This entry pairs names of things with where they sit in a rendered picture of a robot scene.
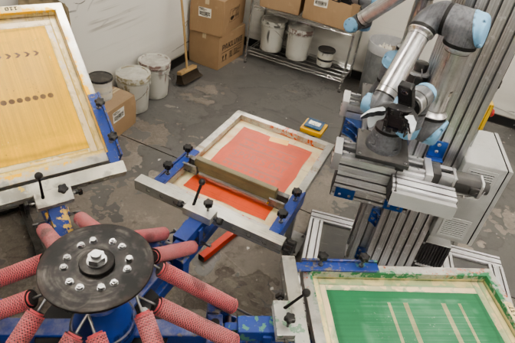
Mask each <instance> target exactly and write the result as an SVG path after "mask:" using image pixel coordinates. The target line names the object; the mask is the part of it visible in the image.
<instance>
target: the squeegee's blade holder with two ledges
mask: <svg viewBox="0 0 515 343"><path fill-rule="evenodd" d="M198 175H201V176H202V177H204V178H207V179H210V180H212V181H215V182H217V183H219V184H221V185H224V186H226V187H228V188H231V189H233V190H236V191H239V192H241V193H242V194H246V195H247V196H250V197H252V198H255V199H257V200H259V201H262V202H264V203H267V200H266V199H264V198H261V197H259V196H257V195H255V194H252V193H250V192H247V191H245V190H242V189H240V188H237V187H235V186H233V185H230V184H228V183H226V182H223V181H221V180H218V179H217V178H213V177H212V176H209V175H207V174H204V173H202V172H199V173H198Z"/></svg>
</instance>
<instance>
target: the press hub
mask: <svg viewBox="0 0 515 343"><path fill-rule="evenodd" d="M153 268H154V256H153V250H152V248H151V246H150V245H149V243H148V242H147V240H146V239H145V238H144V237H143V236H142V235H140V234H138V233H137V232H136V231H134V230H131V229H129V228H128V227H123V226H120V225H115V224H95V225H90V226H86V227H81V228H78V229H76V230H72V231H71V232H69V233H67V234H65V235H64V236H62V237H60V238H58V239H57V240H56V241H54V242H53V243H52V244H51V245H50V246H49V247H48V248H47V249H46V250H45V252H44V253H43V255H42V256H41V258H40V260H39V262H38V266H37V269H36V282H37V285H38V289H39V291H40V293H41V294H42V296H43V297H44V298H45V299H46V300H47V301H48V302H49V303H50V304H51V306H50V308H49V309H48V310H47V311H46V313H45V314H44V317H45V318H46V319H71V320H70V324H69V330H71V331H73V332H75V331H76V330H77V327H78V326H79V324H80V323H81V321H82V319H83V318H84V316H85V315H86V314H90V317H91V319H92V322H93V326H94V328H95V330H96V332H99V331H102V330H103V332H106V333H107V337H108V340H109V343H142V340H141V338H134V335H135V333H136V328H137V327H136V323H135V321H134V318H135V317H136V315H137V314H139V313H141V312H140V310H139V306H138V304H137V305H136V306H135V307H134V306H133V304H132V303H131V302H130V300H131V299H133V298H134V297H135V296H137V295H138V294H139V293H140V292H141V291H142V290H143V289H144V287H145V286H146V284H147V283H148V282H149V280H150V277H151V275H152V274H153ZM158 297H159V295H158V294H157V293H156V292H155V291H153V290H152V289H150V290H149V291H148V292H147V294H145V295H144V297H143V298H145V299H148V300H149V301H152V302H153V301H154V300H155V299H156V298H158ZM78 334H79V335H81V336H82V339H83V342H82V343H86V342H85V341H86V340H87V337H88V336H90V335H92V334H93V332H92V330H91V327H90V323H89V321H88V318H87V319H86V321H85V322H84V324H83V325H82V327H81V329H80V331H79V332H78ZM60 340H61V338H34V343H58V342H59V341H60Z"/></svg>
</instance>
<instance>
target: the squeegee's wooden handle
mask: <svg viewBox="0 0 515 343"><path fill-rule="evenodd" d="M195 166H196V167H198V172H202V173H204V174H207V175H209V176H212V177H213V178H217V179H218V180H221V181H223V182H226V183H228V184H230V185H233V186H235V187H237V188H240V189H242V190H245V191H247V192H250V193H252V194H255V195H257V196H259V197H261V198H264V199H266V200H267V202H269V197H270V198H273V199H275V200H277V193H278V188H276V187H274V186H272V185H269V184H267V183H265V182H262V181H259V180H257V179H255V178H252V177H250V176H248V175H245V174H242V173H240V172H238V171H235V170H233V169H230V168H228V167H225V166H223V165H220V164H218V163H216V162H213V161H210V160H208V159H206V158H203V157H201V156H199V155H198V156H197V157H196V158H195Z"/></svg>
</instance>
